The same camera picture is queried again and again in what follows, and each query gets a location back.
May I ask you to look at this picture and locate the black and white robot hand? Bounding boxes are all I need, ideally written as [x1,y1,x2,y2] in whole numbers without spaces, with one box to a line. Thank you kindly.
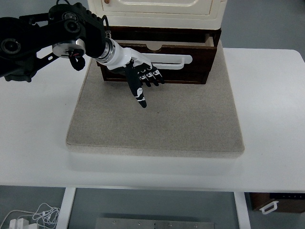
[98,38,164,108]

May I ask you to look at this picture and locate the white drawer handle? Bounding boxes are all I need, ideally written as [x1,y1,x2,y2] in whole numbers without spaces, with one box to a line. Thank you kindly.
[143,53,193,70]

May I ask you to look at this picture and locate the dark wooden drawer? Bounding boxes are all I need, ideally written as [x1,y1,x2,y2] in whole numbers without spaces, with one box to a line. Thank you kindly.
[96,33,217,85]

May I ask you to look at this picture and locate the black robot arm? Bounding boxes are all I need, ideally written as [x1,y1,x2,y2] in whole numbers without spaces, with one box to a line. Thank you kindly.
[0,2,110,83]

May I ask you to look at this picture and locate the dark wooden drawer housing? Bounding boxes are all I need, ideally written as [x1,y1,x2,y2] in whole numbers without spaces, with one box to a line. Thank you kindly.
[111,26,222,41]

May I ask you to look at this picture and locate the beige fabric cushion pad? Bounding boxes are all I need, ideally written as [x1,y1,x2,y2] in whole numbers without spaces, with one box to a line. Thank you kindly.
[66,45,244,158]

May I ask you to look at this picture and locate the white table leg left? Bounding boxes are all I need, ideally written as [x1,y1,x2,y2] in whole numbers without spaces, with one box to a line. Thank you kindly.
[56,187,76,229]

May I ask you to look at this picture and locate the white table leg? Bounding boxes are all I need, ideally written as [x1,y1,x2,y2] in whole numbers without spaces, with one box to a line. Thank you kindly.
[56,187,76,229]
[234,192,251,229]

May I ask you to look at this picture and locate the white table leg right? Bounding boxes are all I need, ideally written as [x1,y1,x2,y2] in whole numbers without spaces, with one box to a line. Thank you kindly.
[234,192,251,229]

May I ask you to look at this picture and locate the white power adapter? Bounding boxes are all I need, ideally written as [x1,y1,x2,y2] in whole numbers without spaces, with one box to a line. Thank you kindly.
[9,218,29,229]

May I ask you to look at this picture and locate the brown wooden box on floor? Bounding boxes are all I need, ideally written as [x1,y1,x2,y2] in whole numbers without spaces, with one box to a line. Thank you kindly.
[249,193,305,215]

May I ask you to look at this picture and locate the white charger cable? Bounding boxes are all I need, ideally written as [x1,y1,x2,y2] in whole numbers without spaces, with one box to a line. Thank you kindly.
[1,203,61,229]

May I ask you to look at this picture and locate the white handle on floor box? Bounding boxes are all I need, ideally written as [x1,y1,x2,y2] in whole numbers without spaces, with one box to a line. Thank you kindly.
[259,201,279,215]

